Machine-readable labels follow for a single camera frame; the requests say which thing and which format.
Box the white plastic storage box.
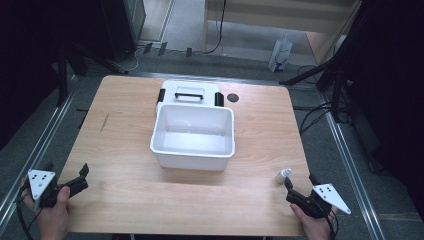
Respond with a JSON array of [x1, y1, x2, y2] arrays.
[[149, 103, 236, 172]]

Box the black hanging cable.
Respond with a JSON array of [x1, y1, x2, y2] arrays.
[[201, 0, 228, 55]]

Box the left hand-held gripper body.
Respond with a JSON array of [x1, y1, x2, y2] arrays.
[[27, 168, 90, 210]]

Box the white and blue bag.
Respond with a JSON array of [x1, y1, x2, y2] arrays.
[[267, 30, 294, 74]]

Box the black metal stand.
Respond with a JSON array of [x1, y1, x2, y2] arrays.
[[55, 39, 130, 108]]

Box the metal floor rail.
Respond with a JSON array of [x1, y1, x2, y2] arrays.
[[318, 91, 388, 240], [0, 74, 79, 229]]

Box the person's left hand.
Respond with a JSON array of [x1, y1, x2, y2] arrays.
[[19, 177, 73, 240]]

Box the small white bottle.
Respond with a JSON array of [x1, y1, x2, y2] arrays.
[[275, 167, 293, 185]]

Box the dark cabinet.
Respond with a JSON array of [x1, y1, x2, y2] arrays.
[[98, 0, 148, 62]]

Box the white floor cable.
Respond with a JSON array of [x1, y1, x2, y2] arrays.
[[112, 47, 140, 73]]

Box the person's right hand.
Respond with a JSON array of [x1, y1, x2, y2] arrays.
[[289, 203, 338, 240]]

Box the white box lid black handle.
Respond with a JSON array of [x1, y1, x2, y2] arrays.
[[155, 79, 225, 115]]

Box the light wooden furniture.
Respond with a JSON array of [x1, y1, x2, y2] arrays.
[[202, 0, 364, 65]]

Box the black tripod stand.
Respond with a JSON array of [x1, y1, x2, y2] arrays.
[[278, 33, 354, 124]]

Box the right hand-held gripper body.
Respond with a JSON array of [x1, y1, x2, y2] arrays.
[[285, 183, 352, 220]]

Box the black floor cables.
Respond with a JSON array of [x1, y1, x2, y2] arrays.
[[292, 64, 351, 136]]

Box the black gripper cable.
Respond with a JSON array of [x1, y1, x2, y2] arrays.
[[13, 186, 45, 240], [323, 205, 340, 240]]

